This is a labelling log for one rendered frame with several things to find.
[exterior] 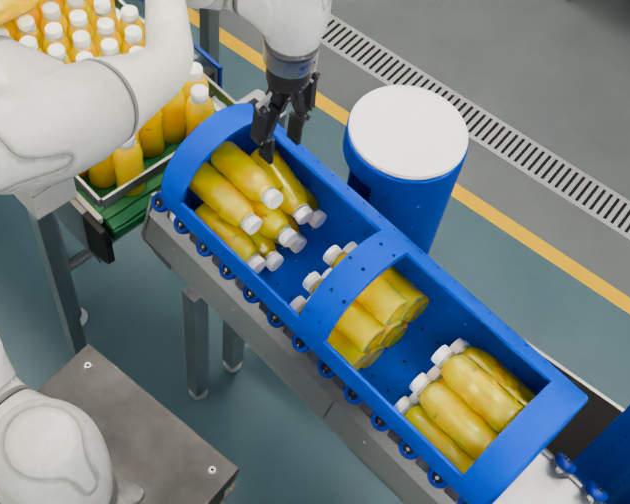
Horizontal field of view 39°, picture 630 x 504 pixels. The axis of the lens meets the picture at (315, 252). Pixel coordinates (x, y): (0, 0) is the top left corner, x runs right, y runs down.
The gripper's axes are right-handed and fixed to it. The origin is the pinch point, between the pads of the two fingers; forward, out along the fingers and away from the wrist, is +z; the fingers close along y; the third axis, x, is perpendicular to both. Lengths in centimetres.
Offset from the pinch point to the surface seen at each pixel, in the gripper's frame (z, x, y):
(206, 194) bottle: 20.7, 10.2, -8.9
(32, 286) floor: 133, 78, -25
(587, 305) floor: 132, -49, 111
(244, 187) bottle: 17.6, 5.1, -3.4
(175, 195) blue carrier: 19.1, 13.0, -14.5
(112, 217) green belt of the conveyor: 43, 30, -19
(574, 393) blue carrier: 10, -67, 8
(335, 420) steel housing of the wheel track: 45, -37, -14
